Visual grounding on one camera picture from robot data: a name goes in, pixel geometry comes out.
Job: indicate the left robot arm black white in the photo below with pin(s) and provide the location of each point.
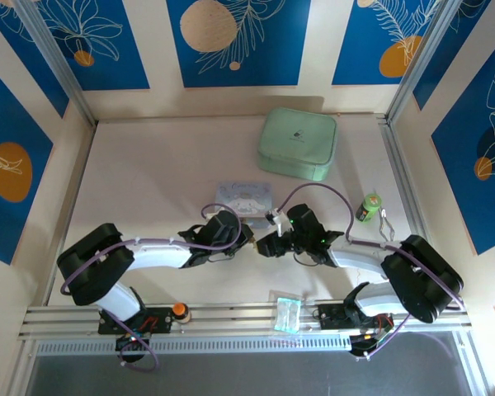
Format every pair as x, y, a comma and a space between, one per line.
156, 255

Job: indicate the lilac cartoon dog storage box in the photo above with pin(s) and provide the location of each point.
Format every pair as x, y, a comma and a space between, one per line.
247, 194

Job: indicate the green cylinder with orange label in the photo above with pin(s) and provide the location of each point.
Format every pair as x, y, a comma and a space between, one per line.
369, 208

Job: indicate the clear plastic bag with pads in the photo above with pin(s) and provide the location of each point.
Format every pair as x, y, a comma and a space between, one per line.
287, 314

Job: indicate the mint green zip pouch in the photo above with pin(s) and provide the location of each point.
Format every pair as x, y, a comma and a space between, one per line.
297, 140

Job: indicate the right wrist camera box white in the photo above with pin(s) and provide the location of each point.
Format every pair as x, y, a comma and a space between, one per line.
277, 218

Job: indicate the aluminium frame rail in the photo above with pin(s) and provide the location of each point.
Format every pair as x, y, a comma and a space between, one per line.
231, 317

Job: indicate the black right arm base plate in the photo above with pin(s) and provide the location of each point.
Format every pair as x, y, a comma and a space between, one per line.
332, 317

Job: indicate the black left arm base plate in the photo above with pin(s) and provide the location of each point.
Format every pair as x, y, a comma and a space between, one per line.
161, 320

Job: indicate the aluminium side rail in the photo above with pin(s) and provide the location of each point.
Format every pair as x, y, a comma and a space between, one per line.
396, 156

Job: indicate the aluminium frame post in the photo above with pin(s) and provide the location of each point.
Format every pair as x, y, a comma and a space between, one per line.
62, 70
416, 57

